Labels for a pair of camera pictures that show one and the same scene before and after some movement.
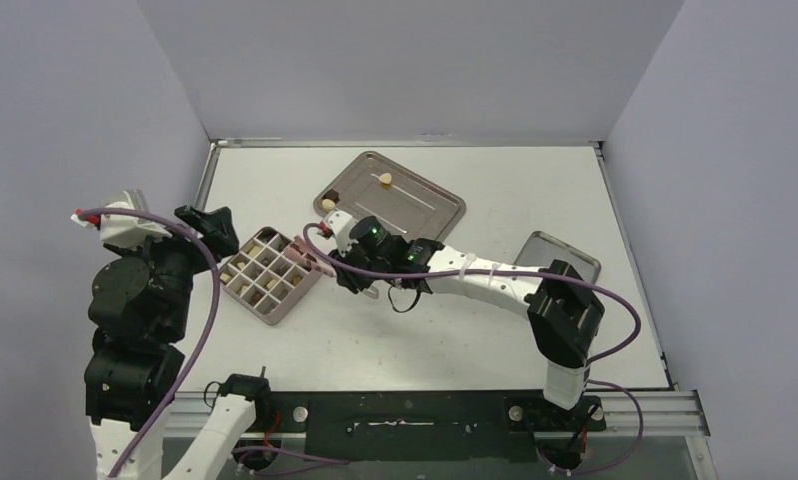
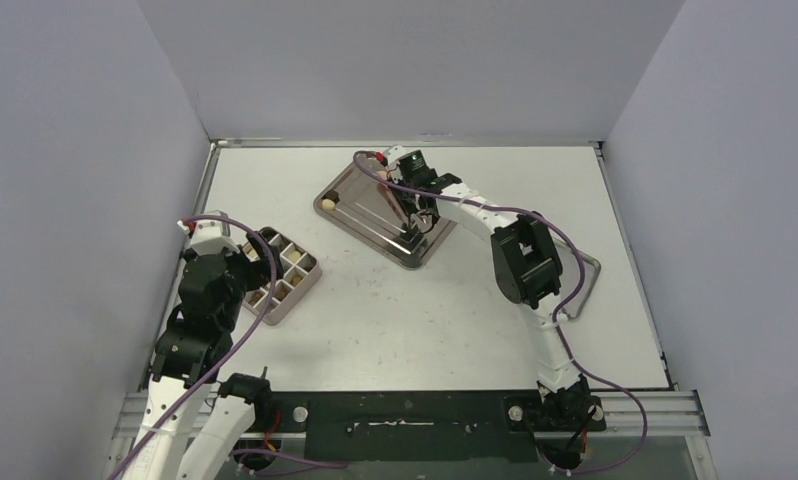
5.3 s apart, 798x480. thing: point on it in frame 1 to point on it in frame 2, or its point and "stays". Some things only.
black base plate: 426,426 stays
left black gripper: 215,225 to 259,269
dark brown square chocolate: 332,195 stays
